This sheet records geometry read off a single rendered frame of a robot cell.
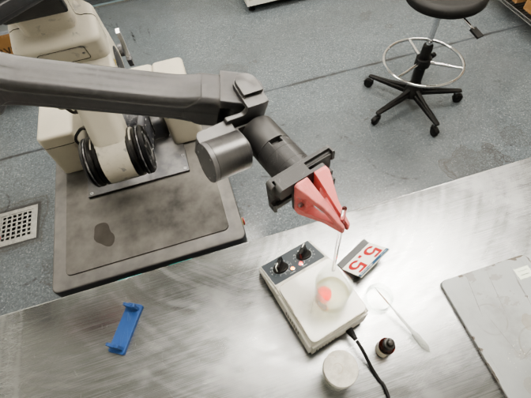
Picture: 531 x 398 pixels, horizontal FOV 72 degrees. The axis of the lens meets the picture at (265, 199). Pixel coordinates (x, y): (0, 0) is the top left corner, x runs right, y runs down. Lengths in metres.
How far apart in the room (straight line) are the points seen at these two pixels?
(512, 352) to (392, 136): 1.45
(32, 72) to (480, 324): 0.85
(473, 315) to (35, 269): 1.75
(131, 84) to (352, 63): 2.07
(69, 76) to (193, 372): 0.55
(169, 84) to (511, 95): 2.21
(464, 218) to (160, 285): 0.70
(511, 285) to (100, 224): 1.26
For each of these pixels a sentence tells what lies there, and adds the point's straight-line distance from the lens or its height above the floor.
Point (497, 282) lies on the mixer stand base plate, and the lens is 0.89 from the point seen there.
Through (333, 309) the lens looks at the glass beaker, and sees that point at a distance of 0.66.
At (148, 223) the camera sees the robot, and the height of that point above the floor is 0.37.
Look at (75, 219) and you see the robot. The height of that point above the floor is 0.36.
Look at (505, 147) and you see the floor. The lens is 2.25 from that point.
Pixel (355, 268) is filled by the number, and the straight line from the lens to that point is 0.80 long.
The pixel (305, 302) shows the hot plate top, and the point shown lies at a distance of 0.70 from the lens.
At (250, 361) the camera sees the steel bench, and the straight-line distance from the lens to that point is 0.77.
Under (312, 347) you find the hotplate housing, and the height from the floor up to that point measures 0.82.
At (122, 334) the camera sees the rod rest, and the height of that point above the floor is 0.76.
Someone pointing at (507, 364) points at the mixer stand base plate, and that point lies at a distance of 0.85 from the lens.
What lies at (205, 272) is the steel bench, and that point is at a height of 0.75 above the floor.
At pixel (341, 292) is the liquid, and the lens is 0.67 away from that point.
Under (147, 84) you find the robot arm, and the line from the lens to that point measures 0.55.
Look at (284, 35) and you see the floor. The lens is 2.75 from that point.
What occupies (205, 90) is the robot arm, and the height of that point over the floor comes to 1.16.
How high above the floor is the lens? 1.50
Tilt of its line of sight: 57 degrees down
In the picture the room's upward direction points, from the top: 7 degrees counter-clockwise
